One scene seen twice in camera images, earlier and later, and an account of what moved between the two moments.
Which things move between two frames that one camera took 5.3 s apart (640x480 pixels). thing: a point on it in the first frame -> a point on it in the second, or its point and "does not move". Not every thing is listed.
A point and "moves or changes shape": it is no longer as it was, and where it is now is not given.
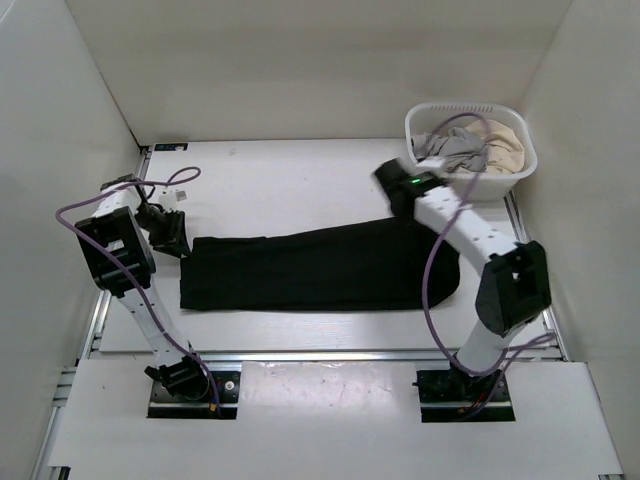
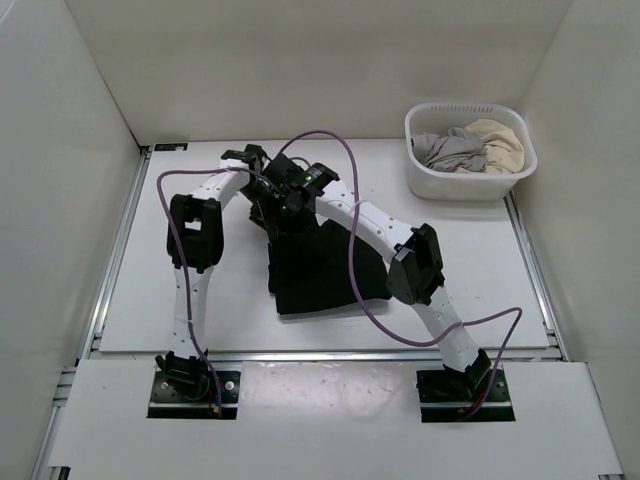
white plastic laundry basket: (485, 149) does not move
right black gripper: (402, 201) -> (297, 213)
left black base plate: (219, 401) does not move
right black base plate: (450, 396) does not move
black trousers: (378, 265) moves or changes shape
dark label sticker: (170, 147) does not move
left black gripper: (175, 240) -> (255, 217)
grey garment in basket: (457, 150) does not move
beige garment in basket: (505, 150) does not move
